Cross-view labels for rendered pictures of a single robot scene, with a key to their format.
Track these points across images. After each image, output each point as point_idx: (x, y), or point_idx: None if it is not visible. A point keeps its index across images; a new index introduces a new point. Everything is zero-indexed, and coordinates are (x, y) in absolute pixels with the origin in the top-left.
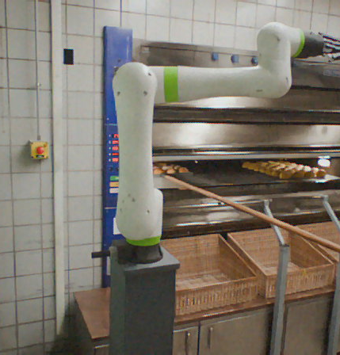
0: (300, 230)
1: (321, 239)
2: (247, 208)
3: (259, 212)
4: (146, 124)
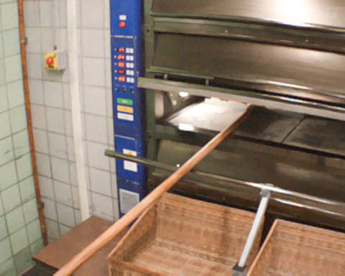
0: (92, 243)
1: (65, 264)
2: (155, 189)
3: (144, 200)
4: None
